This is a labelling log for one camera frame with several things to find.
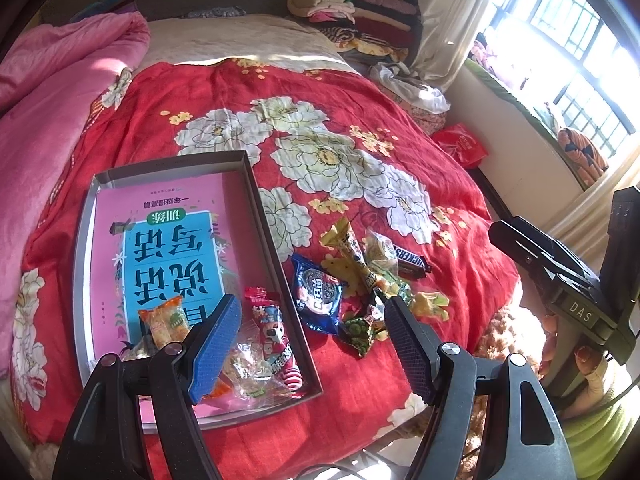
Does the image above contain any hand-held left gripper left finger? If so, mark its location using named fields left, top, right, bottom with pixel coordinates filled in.
left=52, top=294, right=243, bottom=480

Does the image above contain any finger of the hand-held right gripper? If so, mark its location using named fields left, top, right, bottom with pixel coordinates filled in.
left=520, top=259, right=564, bottom=314
left=487, top=219, right=600, bottom=287

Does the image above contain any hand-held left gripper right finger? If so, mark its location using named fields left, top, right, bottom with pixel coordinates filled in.
left=382, top=295, right=573, bottom=480

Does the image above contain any clear bag of pastries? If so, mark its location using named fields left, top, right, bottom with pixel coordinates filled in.
left=217, top=342, right=283, bottom=403

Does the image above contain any dark green pea packet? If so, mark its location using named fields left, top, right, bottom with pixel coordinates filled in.
left=339, top=310, right=390, bottom=359

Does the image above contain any yellow-green snack packet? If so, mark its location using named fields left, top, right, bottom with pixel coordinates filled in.
left=395, top=280, right=416, bottom=313
left=412, top=290, right=451, bottom=322

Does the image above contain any red cartoon snack packet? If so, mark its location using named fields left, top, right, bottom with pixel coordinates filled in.
left=243, top=286, right=304, bottom=392

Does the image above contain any orange cracker packet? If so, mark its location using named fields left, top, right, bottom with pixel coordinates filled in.
left=138, top=295, right=192, bottom=352

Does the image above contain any clear candy packet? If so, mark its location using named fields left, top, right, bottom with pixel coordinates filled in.
left=119, top=337, right=157, bottom=362

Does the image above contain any brown chocolate bar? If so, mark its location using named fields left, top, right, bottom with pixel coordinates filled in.
left=390, top=243, right=432, bottom=279

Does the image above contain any clear green-label pastry packet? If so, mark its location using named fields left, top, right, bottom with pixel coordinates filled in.
left=364, top=229, right=399, bottom=273

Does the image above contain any blue cookie packet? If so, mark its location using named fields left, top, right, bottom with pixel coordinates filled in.
left=290, top=253, right=349, bottom=336

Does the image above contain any yellow cone snack packet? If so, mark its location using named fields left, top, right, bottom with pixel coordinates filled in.
left=320, top=216, right=387, bottom=306

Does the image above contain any grey shallow box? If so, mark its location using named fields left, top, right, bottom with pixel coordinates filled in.
left=72, top=150, right=325, bottom=433

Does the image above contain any person's right forearm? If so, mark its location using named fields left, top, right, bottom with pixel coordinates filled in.
left=562, top=360, right=640, bottom=480

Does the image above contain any person's right hand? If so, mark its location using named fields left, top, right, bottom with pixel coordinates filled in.
left=537, top=314, right=618, bottom=413

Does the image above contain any beige fluffy rug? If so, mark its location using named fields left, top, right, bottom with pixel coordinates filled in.
left=385, top=305, right=548, bottom=480

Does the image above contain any white curtain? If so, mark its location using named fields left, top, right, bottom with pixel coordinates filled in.
left=542, top=150, right=640, bottom=261
left=410, top=0, right=533, bottom=93

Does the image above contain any red floral blanket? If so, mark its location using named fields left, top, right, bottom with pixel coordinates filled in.
left=10, top=57, right=521, bottom=480

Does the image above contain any pink and blue book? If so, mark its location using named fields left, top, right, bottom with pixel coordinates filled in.
left=90, top=172, right=306, bottom=418

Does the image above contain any orange patterned cushion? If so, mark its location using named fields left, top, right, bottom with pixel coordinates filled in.
left=556, top=127, right=611, bottom=186

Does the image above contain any red plastic bag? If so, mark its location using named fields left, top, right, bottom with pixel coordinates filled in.
left=431, top=124, right=490, bottom=170

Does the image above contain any green windowsill mat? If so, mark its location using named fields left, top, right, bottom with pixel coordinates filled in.
left=462, top=57, right=591, bottom=191

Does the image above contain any white crumpled cloth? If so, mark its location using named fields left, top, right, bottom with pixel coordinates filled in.
left=369, top=61, right=451, bottom=113

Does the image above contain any barred window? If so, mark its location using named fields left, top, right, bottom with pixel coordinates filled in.
left=470, top=0, right=640, bottom=151

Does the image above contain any pile of folded clothes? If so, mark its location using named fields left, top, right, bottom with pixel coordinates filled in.
left=287, top=0, right=426, bottom=61

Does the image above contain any pink quilt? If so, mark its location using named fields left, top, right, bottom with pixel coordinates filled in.
left=0, top=10, right=152, bottom=381

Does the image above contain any cream bed sheet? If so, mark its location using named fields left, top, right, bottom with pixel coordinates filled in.
left=135, top=12, right=351, bottom=73

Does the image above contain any dark patterned pillow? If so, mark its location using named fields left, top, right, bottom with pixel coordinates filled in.
left=182, top=5, right=248, bottom=20

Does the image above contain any blue patterned cloth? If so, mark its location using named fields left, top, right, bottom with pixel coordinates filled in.
left=70, top=0, right=138, bottom=23

